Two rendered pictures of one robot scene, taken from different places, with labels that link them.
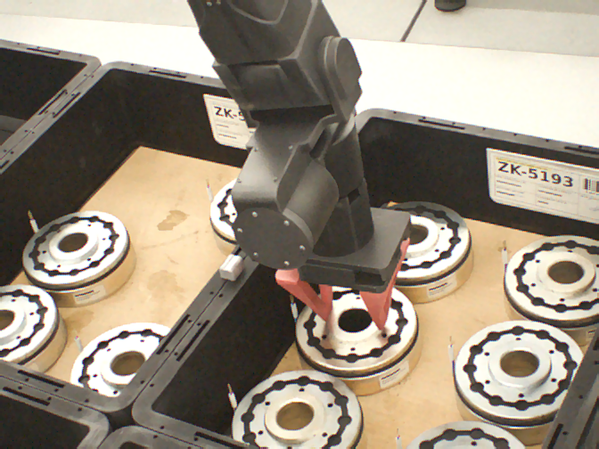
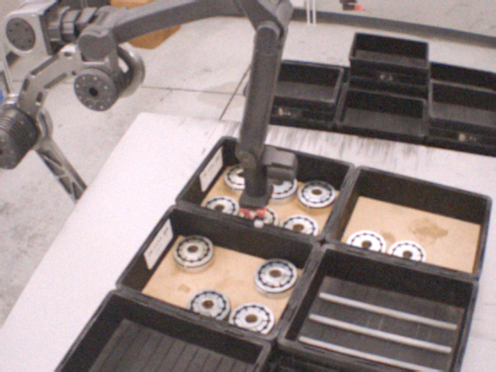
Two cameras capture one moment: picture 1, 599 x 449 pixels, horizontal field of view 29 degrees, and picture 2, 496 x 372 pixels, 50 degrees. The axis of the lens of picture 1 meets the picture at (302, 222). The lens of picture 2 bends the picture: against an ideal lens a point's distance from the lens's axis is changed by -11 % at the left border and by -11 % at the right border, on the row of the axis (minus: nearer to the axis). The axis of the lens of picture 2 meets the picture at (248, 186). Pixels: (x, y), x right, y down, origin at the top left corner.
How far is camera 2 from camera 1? 141 cm
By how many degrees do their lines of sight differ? 70
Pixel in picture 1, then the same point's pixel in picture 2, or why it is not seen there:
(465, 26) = not seen: outside the picture
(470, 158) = (197, 184)
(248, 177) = (285, 161)
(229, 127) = (151, 257)
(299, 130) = (267, 151)
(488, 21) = not seen: outside the picture
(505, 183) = (205, 182)
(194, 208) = (178, 282)
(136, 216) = (179, 300)
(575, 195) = (214, 166)
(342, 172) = not seen: hidden behind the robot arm
